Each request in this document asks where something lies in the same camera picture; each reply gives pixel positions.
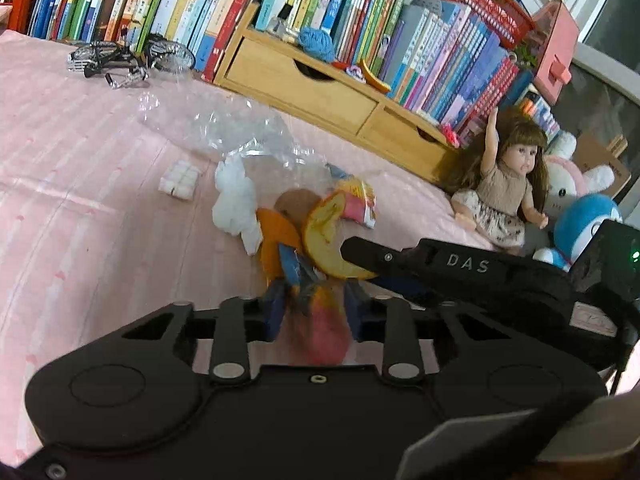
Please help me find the blue yarn ball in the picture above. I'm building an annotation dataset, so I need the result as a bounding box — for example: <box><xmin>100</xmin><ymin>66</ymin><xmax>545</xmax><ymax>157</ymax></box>
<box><xmin>298</xmin><ymin>26</ymin><xmax>337</xmax><ymax>62</ymax></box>

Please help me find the pink storage box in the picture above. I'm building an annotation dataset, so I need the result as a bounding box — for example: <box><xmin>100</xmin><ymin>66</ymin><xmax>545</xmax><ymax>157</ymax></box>
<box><xmin>531</xmin><ymin>0</ymin><xmax>582</xmax><ymax>100</ymax></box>

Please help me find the orange wrapper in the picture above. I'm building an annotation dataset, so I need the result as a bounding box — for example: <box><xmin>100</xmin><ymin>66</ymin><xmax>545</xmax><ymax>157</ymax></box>
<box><xmin>257</xmin><ymin>207</ymin><xmax>302</xmax><ymax>282</ymax></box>

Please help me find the yellow round wrapper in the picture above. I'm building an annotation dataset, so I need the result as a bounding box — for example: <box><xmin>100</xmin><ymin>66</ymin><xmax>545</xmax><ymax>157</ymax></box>
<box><xmin>302</xmin><ymin>192</ymin><xmax>377</xmax><ymax>279</ymax></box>

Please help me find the wooden drawer organizer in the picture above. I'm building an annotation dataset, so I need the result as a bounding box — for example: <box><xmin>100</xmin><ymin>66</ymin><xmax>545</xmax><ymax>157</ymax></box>
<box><xmin>214</xmin><ymin>2</ymin><xmax>462</xmax><ymax>184</ymax></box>

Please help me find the pink bed sheet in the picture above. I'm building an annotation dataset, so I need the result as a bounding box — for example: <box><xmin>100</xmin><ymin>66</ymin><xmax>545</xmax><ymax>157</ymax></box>
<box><xmin>0</xmin><ymin>29</ymin><xmax>506</xmax><ymax>468</ymax></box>

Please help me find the cardboard box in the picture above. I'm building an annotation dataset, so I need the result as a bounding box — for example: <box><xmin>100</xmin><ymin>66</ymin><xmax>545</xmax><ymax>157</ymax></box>
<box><xmin>574</xmin><ymin>130</ymin><xmax>633</xmax><ymax>203</ymax></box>

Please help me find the brown tissue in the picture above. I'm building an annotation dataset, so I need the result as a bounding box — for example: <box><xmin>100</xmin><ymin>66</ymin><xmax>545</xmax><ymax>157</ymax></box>
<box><xmin>274</xmin><ymin>188</ymin><xmax>314</xmax><ymax>222</ymax></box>

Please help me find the row of small books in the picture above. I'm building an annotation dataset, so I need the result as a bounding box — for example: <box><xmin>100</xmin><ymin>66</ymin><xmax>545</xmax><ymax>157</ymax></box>
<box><xmin>517</xmin><ymin>87</ymin><xmax>562</xmax><ymax>147</ymax></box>

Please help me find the pink yellow wrapper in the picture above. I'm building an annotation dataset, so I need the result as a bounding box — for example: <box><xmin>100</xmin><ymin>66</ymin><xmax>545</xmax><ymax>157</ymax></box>
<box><xmin>327</xmin><ymin>162</ymin><xmax>379</xmax><ymax>229</ymax></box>

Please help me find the white tissue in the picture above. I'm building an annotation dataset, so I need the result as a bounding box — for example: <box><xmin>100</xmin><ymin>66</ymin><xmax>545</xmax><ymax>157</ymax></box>
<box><xmin>212</xmin><ymin>154</ymin><xmax>264</xmax><ymax>257</ymax></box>

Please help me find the clear plastic bag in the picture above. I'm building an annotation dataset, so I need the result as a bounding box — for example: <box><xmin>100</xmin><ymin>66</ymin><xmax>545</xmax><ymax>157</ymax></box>
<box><xmin>137</xmin><ymin>67</ymin><xmax>332</xmax><ymax>187</ymax></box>

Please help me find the red blue colourful wrapper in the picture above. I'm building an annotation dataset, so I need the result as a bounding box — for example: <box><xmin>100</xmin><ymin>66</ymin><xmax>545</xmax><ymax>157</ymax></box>
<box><xmin>277</xmin><ymin>245</ymin><xmax>354</xmax><ymax>367</ymax></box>

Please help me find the white rabbit plush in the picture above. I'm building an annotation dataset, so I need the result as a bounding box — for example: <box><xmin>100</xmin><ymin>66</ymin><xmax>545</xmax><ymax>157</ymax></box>
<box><xmin>542</xmin><ymin>130</ymin><xmax>617</xmax><ymax>222</ymax></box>

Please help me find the black toy bicycle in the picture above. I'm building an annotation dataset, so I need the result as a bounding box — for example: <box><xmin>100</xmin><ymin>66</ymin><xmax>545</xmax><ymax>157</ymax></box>
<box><xmin>67</xmin><ymin>34</ymin><xmax>197</xmax><ymax>92</ymax></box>

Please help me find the long-haired doll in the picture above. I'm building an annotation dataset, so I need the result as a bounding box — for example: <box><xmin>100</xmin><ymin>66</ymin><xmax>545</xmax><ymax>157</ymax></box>
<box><xmin>450</xmin><ymin>106</ymin><xmax>552</xmax><ymax>254</ymax></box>

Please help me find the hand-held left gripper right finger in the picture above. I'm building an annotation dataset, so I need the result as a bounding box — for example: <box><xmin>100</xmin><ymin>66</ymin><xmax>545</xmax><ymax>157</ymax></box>
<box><xmin>345</xmin><ymin>280</ymin><xmax>506</xmax><ymax>385</ymax></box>

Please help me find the white cube pack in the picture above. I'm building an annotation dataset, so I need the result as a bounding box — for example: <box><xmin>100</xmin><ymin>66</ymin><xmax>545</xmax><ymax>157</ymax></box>
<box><xmin>158</xmin><ymin>159</ymin><xmax>203</xmax><ymax>202</ymax></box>

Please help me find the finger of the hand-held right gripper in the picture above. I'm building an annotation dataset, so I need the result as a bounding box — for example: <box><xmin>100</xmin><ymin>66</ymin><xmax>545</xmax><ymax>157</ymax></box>
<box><xmin>340</xmin><ymin>236</ymin><xmax>436</xmax><ymax>281</ymax></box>
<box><xmin>375</xmin><ymin>280</ymin><xmax>446</xmax><ymax>308</ymax></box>

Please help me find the book row on wooden organizer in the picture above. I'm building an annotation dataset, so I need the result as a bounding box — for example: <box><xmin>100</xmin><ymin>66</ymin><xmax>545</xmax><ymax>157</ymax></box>
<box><xmin>252</xmin><ymin>0</ymin><xmax>536</xmax><ymax>141</ymax></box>

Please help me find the row of tall picture books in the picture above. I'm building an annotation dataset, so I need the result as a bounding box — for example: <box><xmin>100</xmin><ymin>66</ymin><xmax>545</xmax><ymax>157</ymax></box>
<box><xmin>29</xmin><ymin>0</ymin><xmax>275</xmax><ymax>84</ymax></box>

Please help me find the orange curved toy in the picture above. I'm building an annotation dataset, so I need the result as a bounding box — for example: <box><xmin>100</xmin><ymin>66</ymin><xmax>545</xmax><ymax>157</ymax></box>
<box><xmin>359</xmin><ymin>59</ymin><xmax>392</xmax><ymax>95</ymax></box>

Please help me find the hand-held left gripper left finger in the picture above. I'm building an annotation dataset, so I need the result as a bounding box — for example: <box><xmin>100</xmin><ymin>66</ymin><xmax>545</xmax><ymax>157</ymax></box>
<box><xmin>120</xmin><ymin>282</ymin><xmax>288</xmax><ymax>385</ymax></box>

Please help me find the blue plush toy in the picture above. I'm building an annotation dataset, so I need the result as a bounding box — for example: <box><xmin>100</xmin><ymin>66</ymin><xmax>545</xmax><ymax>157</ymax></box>
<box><xmin>532</xmin><ymin>193</ymin><xmax>624</xmax><ymax>272</ymax></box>

